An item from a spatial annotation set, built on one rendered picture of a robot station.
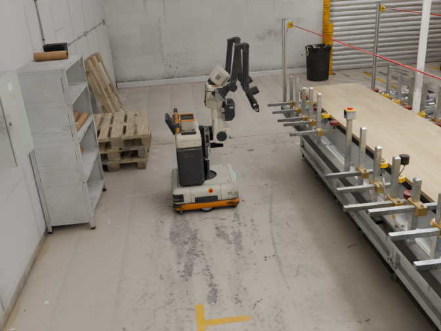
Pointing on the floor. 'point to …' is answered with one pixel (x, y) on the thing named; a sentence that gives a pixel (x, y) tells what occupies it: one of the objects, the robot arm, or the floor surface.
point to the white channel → (421, 55)
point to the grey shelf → (62, 140)
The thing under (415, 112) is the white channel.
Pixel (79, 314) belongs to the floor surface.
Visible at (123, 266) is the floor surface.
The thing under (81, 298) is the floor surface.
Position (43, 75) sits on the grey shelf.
